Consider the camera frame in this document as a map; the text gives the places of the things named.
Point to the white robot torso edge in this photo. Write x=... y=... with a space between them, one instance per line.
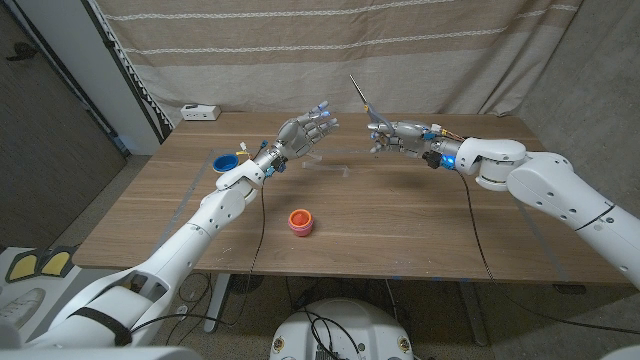
x=100 y=353

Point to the white platform box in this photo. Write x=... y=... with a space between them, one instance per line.
x=75 y=280

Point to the white power strip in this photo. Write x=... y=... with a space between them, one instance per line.
x=200 y=112

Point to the beige striped curtain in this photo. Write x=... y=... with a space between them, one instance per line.
x=325 y=50

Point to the dark textured door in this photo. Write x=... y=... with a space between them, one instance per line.
x=45 y=150

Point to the pink plastic cup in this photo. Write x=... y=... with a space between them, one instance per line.
x=301 y=232

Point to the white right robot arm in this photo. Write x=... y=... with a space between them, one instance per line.
x=550 y=185

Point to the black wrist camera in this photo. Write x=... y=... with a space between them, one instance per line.
x=278 y=166
x=432 y=160

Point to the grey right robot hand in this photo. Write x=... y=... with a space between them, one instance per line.
x=410 y=140

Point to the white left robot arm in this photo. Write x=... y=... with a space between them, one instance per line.
x=175 y=255

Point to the clear tape strip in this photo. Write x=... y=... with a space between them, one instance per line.
x=330 y=169

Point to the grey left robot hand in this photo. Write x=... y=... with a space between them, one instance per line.
x=297 y=137

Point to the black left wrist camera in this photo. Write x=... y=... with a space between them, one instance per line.
x=278 y=166

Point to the yellow black padded object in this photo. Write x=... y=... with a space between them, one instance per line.
x=57 y=261
x=22 y=267

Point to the black round floor object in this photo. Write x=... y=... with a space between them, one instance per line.
x=245 y=283

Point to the white table leg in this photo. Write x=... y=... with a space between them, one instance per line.
x=217 y=305

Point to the white floor plug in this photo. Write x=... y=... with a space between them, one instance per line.
x=182 y=311

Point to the white domed robot base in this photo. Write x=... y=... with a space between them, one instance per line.
x=360 y=325

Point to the orange plastic cup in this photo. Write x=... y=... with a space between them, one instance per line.
x=300 y=218

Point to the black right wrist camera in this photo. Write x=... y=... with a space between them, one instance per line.
x=432 y=160

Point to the grey table leg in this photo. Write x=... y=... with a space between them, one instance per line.
x=472 y=315

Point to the black curtain stand pole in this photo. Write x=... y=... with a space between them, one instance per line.
x=109 y=44

